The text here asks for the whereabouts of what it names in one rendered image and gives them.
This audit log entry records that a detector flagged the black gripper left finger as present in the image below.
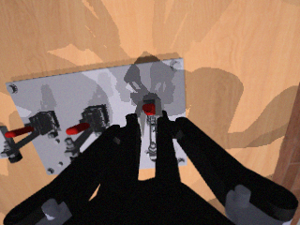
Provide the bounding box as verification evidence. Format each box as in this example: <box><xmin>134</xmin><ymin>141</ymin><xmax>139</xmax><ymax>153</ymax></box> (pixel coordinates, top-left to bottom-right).
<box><xmin>3</xmin><ymin>101</ymin><xmax>146</xmax><ymax>225</ymax></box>

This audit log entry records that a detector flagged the grey metal fixture plate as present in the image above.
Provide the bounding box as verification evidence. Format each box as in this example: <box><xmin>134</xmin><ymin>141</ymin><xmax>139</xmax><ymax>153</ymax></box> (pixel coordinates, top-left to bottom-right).
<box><xmin>6</xmin><ymin>58</ymin><xmax>186</xmax><ymax>175</ymax></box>

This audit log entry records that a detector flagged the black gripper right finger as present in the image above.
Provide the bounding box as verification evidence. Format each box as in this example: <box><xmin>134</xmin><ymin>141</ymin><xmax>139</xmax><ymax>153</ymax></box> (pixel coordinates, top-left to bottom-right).
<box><xmin>153</xmin><ymin>98</ymin><xmax>298</xmax><ymax>225</ymax></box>

